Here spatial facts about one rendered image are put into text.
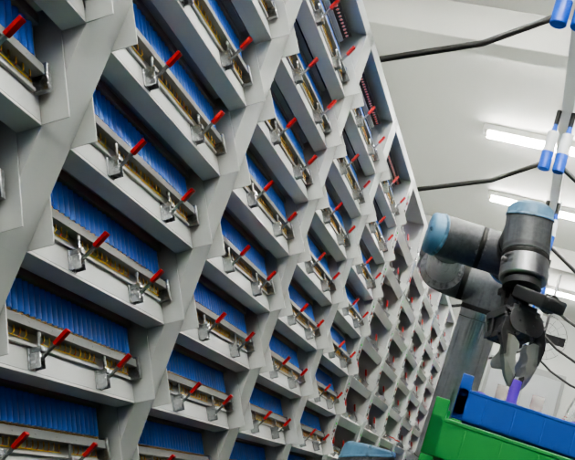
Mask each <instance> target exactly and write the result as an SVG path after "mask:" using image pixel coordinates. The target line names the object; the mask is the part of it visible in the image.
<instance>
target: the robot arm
mask: <svg viewBox="0 0 575 460"><path fill-rule="evenodd" d="M506 216H507V218H506V224H505V227H504V229H503V232H501V231H498V230H496V229H492V228H488V227H485V226H482V225H478V224H474V223H471V222H468V221H465V220H462V219H459V218H455V217H452V216H450V215H448V214H440V213H435V214H433V216H432V218H431V220H430V222H429V225H428V227H427V230H426V233H425V236H424V239H423V245H422V250H423V251H424V252H425V253H426V254H425V255H424V256H423V259H422V261H421V265H420V272H421V276H422V279H423V281H424V282H425V284H426V285H427V286H429V287H430V288H432V289H434V290H436V291H438V292H440V293H442V294H445V295H447V296H449V297H452V298H456V299H459V300H462V303H461V306H460V312H459V315H458V318H457V322H456V324H455V329H454V332H453V335H452V338H451V341H450V344H449V347H448V350H447V353H446V355H445V359H444V364H443V367H442V369H441V372H440V375H439V379H438V382H437V384H436V387H435V390H434V395H433V399H432V401H431V404H430V407H429V410H428V413H427V416H426V419H425V422H424V425H423V430H422V432H421V436H420V439H419V442H418V445H417V447H416V450H415V452H414V453H412V454H410V455H407V456H406V458H405V460H418V457H419V454H420V453H421V448H422V445H423V439H424V437H425V433H426V430H427V427H428V424H429V421H430V418H431V414H432V411H433V408H434V403H435V399H436V397H437V396H439V397H442V398H445V399H447V400H450V406H449V409H448V411H450V412H451V413H450V416H449V419H450V418H451V415H452V411H453V409H454V405H455V399H456V396H457V394H458V390H459V387H460V383H461V380H462V377H463V374H464V373H466V374H469V375H473V376H475V378H474V382H473V385H472V391H475V392H478V389H479V386H480V383H481V380H482V377H483V374H484V371H485V368H486V364H487V360H488V357H489V354H490V351H491V349H492V346H493V342H495V343H497V344H499V345H500V346H499V351H498V353H497V354H496V355H495V356H494V357H493V358H492V359H491V362H490V366H491V368H493V369H500V370H502V374H503V377H504V380H505V382H506V385H507V386H508V387H509V386H511V383H512V381H513V380H514V378H515V377H519V378H518V379H519V380H520V381H521V382H522V384H521V388H520V390H522V389H523V388H524V387H525V386H526V385H527V384H528V382H529V381H530V379H531V378H532V376H533V374H534V373H535V371H536V369H537V367H538V366H539V364H540V362H541V359H542V357H543V355H544V352H545V349H546V341H545V334H546V331H544V330H543V323H544V321H543V320H542V318H541V314H539V313H538V310H537V309H536V308H533V307H531V306H529V305H528V304H531V305H534V306H536V307H538V308H539V309H540V310H541V311H542V312H543V313H545V314H548V315H552V314H553V313H554V314H556V315H559V316H563V314H564V312H565V309H566V307H567V304H566V303H564V302H562V301H559V299H558V297H556V296H555V295H553V294H545V295H544V294H541V293H540V292H541V289H542V288H544V287H545V286H546V285H547V284H548V277H549V257H550V248H551V238H552V229H553V224H554V223H555V221H554V212H553V210H552V209H551V208H550V207H549V206H548V205H546V204H543V203H541V202H536V201H532V200H521V201H516V202H514V203H512V204H511V205H510V206H509V207H508V209H507V212H506ZM528 342H529V344H528V345H527V344H525V343H528ZM523 344H525V345H524V346H523V347H522V345H523ZM519 349H521V351H520V356H519V360H518V362H517V361H516V353H517V351H518V350H519ZM395 458H396V453H394V452H391V451H389V450H386V449H383V448H380V447H377V446H373V445H369V444H363V443H358V442H353V441H348V442H347V443H345V444H344V446H343V447H342V449H341V452H340V455H339V456H338V460H395Z"/></svg>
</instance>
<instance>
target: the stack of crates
mask: <svg viewBox="0 0 575 460"><path fill-rule="evenodd" d="M449 406H450V400H447V399H445V398H442V397H439V396H437V397H436V399H435V403H434V408H433V411H432V414H431V418H430V421H429V424H428V427H427V430H426V433H425V437H424V439H423V445H422V448H421V453H420V454H419V457H418V460H572V459H569V458H567V457H564V456H561V455H556V454H553V453H551V452H548V451H545V450H542V449H539V448H537V447H534V446H531V445H528V444H522V443H520V442H517V441H514V440H511V439H508V438H506V437H503V436H500V435H497V434H492V433H490V432H487V431H484V430H481V429H478V428H475V427H473V426H470V425H467V424H464V423H459V422H457V421H454V420H451V419H449V416H450V413H451V412H450V411H448V409H449Z"/></svg>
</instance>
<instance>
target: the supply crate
mask: <svg viewBox="0 0 575 460"><path fill-rule="evenodd" d="M474 378H475V376H473V375H469V374H466V373H464V374H463V377H462V380H461V383H460V387H459V390H458V394H457V396H456V399H455V405H454V409H453V411H452V415H451V417H452V418H455V419H457V420H460V421H462V423H464V424H467V425H470V426H473V427H475V428H478V429H481V430H484V431H487V432H490V433H492V434H497V435H500V436H503V437H506V438H508V439H511V440H514V441H517V442H520V443H522V444H528V445H531V446H534V447H537V448H539V449H542V450H545V451H548V452H551V453H553V454H556V455H561V456H564V457H567V458H569V459H572V460H575V423H572V422H569V421H566V420H563V419H560V418H557V417H554V416H551V415H548V414H545V413H541V412H537V411H534V410H531V409H529V408H526V407H523V406H520V405H517V404H513V403H511V402H506V401H503V400H500V399H498V398H494V397H491V396H488V395H485V394H483V393H480V392H475V391H472V385H473V382H474Z"/></svg>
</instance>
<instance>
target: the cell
mask: <svg viewBox="0 0 575 460"><path fill-rule="evenodd" d="M521 384H522V382H521V381H520V380H518V379H514V380H513V381H512V383H511V386H509V390H508V393H507V398H506V402H509V403H513V404H516V403H517V400H518V395H519V391H520V388H521Z"/></svg>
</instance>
